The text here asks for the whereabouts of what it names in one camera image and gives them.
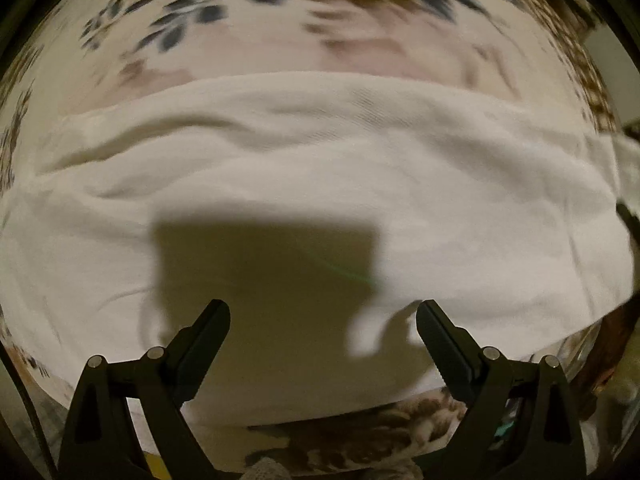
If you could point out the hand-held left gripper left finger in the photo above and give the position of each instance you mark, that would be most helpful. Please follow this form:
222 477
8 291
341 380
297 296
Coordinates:
202 347

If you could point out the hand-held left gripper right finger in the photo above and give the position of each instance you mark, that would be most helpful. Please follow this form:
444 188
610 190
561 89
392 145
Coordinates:
445 345

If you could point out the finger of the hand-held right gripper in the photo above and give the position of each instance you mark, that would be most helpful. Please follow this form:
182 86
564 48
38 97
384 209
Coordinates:
627 217

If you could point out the white pants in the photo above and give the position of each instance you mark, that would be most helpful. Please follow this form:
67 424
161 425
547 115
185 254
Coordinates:
320 170

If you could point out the floral printed blanket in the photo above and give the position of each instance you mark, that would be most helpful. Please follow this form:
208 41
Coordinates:
310 25

